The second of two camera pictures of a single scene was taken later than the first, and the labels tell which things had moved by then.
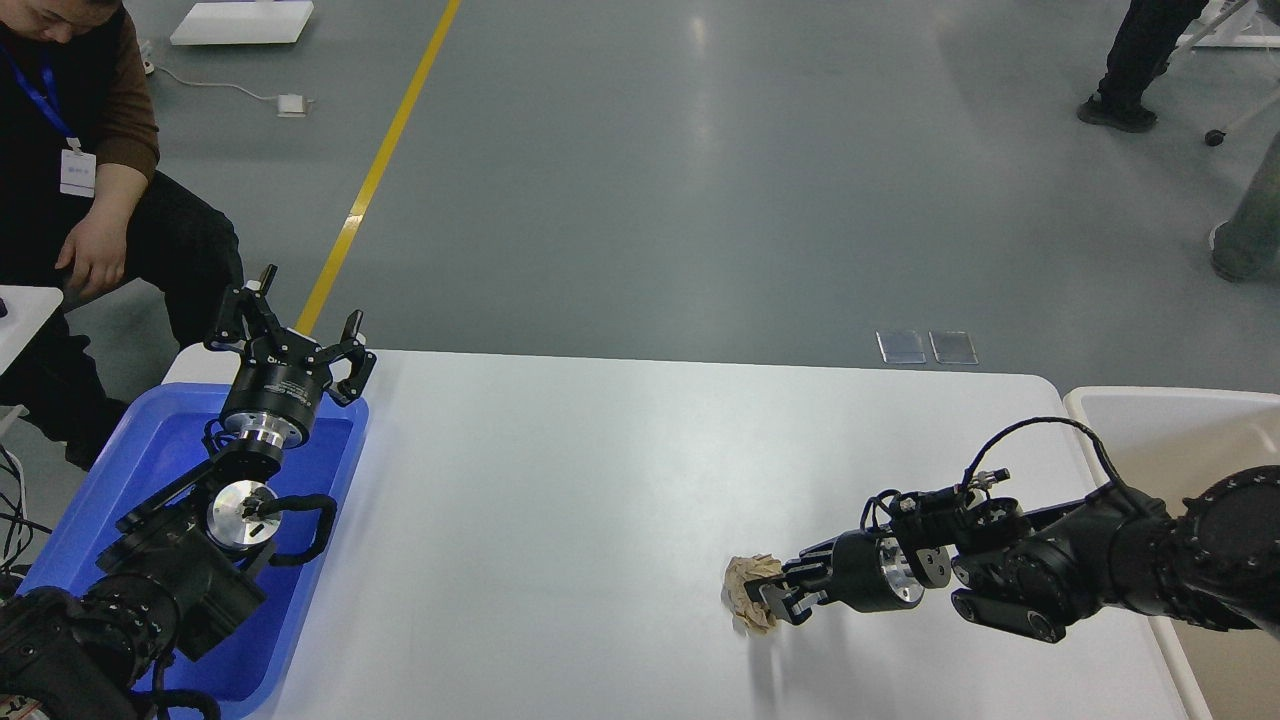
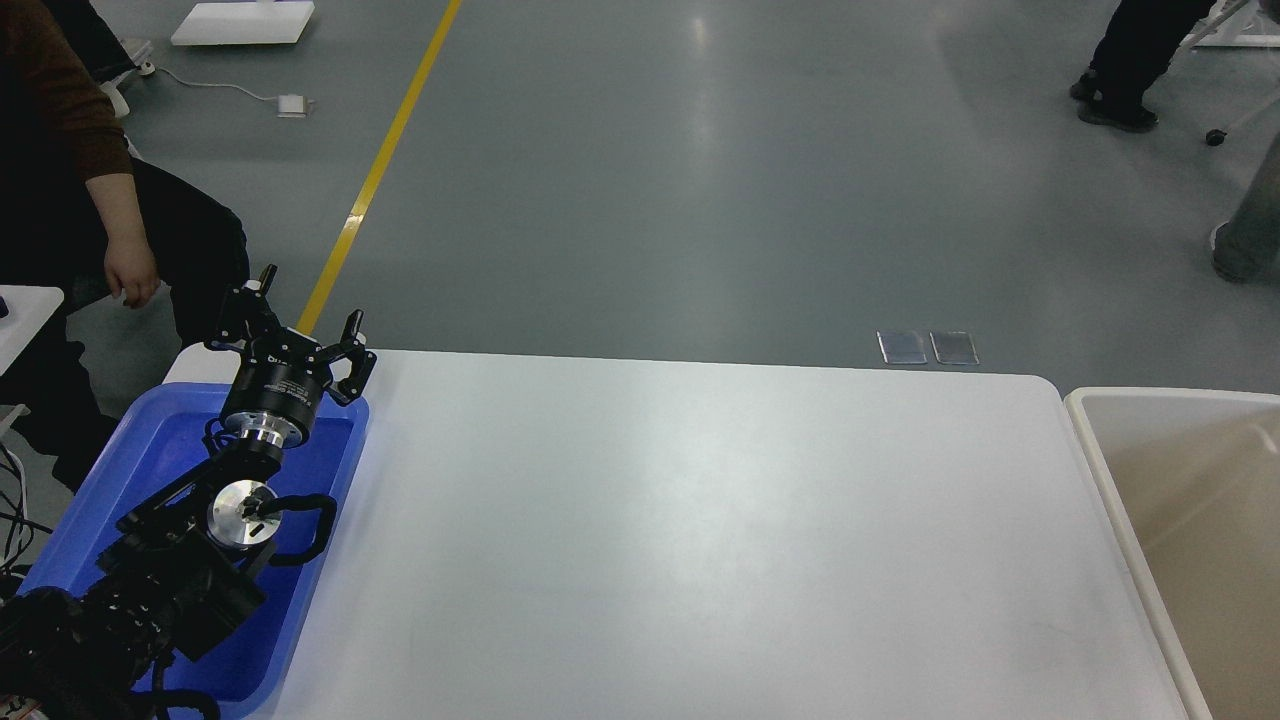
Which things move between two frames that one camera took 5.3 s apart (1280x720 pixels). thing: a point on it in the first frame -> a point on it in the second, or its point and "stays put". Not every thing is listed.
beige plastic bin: (1163, 444) stays put
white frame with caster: (1231, 24) stays put
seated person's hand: (99, 245) -> (130, 266)
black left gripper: (274, 390) stays put
